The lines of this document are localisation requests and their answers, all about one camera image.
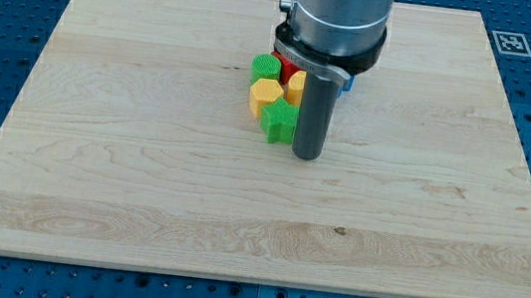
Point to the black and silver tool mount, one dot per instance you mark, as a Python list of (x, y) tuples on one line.
[(330, 41)]

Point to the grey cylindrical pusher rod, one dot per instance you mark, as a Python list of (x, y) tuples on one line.
[(315, 112)]

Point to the green star block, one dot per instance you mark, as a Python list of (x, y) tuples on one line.
[(278, 121)]

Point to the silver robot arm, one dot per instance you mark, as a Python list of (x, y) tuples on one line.
[(332, 41)]

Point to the yellow hexagon block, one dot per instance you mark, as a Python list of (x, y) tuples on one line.
[(262, 93)]

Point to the blue block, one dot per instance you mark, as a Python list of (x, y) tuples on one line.
[(348, 86)]

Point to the yellow rounded block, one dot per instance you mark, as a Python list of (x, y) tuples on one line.
[(295, 88)]

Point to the red block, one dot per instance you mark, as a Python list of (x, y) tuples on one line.
[(288, 69)]

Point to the green cylinder block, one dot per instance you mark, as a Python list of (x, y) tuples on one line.
[(265, 66)]

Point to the white fiducial marker tag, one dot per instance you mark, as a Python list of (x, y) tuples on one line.
[(511, 43)]

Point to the light wooden board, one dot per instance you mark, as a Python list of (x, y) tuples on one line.
[(132, 146)]

